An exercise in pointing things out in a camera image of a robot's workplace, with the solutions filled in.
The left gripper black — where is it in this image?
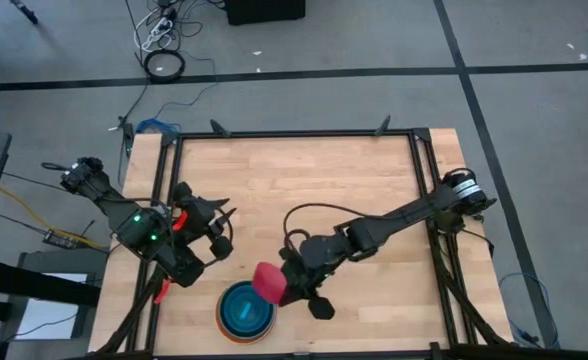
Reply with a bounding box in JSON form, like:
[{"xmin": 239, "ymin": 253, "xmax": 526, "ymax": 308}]
[{"xmin": 177, "ymin": 195, "xmax": 238, "ymax": 237}]

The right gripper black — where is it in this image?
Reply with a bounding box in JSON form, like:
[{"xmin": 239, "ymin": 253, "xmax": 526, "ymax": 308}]
[{"xmin": 278, "ymin": 257, "xmax": 331, "ymax": 308}]

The translucent blue plastic bowl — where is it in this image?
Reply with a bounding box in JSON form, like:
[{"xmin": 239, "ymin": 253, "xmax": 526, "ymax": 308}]
[{"xmin": 218, "ymin": 282, "xmax": 275, "ymax": 340}]

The small circuit board device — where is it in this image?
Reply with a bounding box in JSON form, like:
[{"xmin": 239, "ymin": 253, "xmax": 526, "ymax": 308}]
[{"xmin": 42, "ymin": 229, "xmax": 83, "ymax": 250}]

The black box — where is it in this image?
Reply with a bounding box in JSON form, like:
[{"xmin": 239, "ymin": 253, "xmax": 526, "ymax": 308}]
[{"xmin": 223, "ymin": 0, "xmax": 308, "ymax": 26}]

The black beam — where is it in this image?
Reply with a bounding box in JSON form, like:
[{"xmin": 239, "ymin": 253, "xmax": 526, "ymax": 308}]
[{"xmin": 0, "ymin": 256, "xmax": 101, "ymax": 307}]

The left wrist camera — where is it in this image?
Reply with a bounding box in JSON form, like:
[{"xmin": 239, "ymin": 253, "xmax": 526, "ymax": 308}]
[{"xmin": 208, "ymin": 235, "xmax": 235, "ymax": 261}]

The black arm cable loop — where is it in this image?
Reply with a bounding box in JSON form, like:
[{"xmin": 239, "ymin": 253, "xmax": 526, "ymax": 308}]
[{"xmin": 281, "ymin": 202, "xmax": 390, "ymax": 251}]

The black aluminium table frame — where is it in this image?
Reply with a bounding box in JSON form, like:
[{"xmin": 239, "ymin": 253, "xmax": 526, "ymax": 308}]
[{"xmin": 87, "ymin": 115, "xmax": 518, "ymax": 360}]

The blue network cable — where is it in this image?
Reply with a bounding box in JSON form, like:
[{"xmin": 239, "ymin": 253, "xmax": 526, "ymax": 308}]
[
  {"xmin": 497, "ymin": 272, "xmax": 560, "ymax": 350},
  {"xmin": 136, "ymin": 117, "xmax": 183, "ymax": 135}
]

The long black floor cable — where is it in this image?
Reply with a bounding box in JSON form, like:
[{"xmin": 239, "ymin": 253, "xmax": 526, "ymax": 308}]
[{"xmin": 116, "ymin": 0, "xmax": 150, "ymax": 151}]

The coiled black cable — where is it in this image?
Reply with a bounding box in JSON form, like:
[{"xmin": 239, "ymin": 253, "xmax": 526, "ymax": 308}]
[{"xmin": 142, "ymin": 48, "xmax": 187, "ymax": 84}]

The yellow cable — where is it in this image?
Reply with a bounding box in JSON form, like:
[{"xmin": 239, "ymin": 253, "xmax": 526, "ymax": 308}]
[{"xmin": 0, "ymin": 184, "xmax": 108, "ymax": 250}]

